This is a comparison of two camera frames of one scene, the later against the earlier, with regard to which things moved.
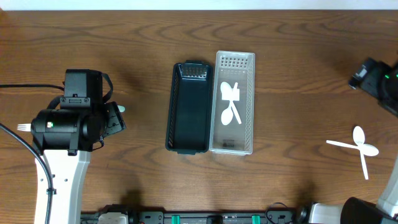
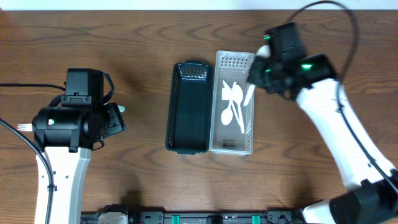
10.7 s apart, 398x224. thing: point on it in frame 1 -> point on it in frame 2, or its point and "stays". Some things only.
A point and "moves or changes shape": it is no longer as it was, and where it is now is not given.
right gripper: x=368 y=83 -> x=255 y=76
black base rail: x=172 y=217 stays
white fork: x=24 y=127 stays
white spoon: x=225 y=86 -> x=237 y=97
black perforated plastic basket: x=189 y=127 stays
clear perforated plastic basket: x=231 y=128 stays
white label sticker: x=230 y=94 stays
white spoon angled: x=227 y=115 stays
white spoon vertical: x=359 y=137 moves or changes shape
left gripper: x=115 y=119 stays
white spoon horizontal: x=367 y=149 moves or changes shape
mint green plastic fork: x=121 y=108 stays
